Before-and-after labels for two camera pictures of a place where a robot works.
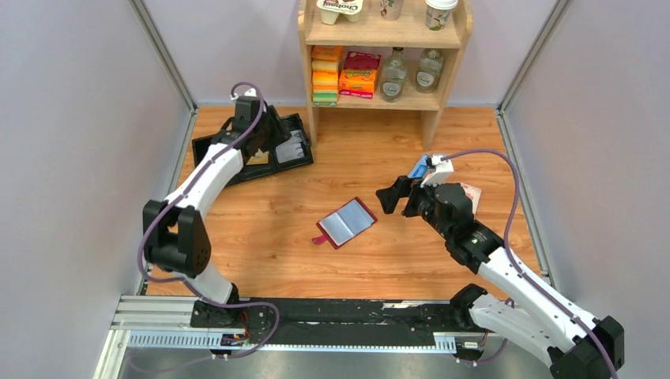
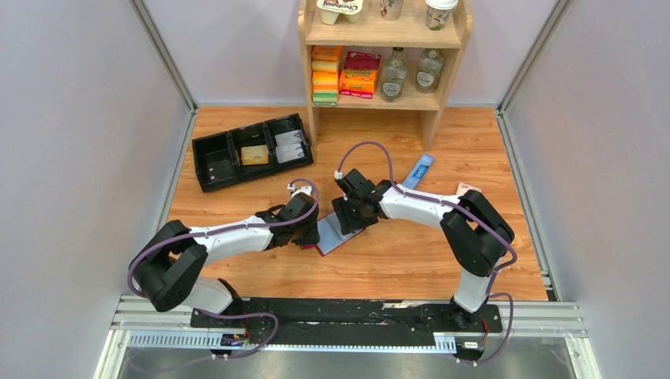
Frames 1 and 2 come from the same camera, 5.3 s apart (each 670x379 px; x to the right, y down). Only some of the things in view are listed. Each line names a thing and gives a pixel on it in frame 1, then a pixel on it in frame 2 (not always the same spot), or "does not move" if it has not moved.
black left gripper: [282, 133] → [314, 237]
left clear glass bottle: [394, 75] does not move
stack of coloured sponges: [325, 75] does not move
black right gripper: [389, 197] → [340, 206]
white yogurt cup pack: [331, 10] does not move
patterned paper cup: [391, 9] does not move
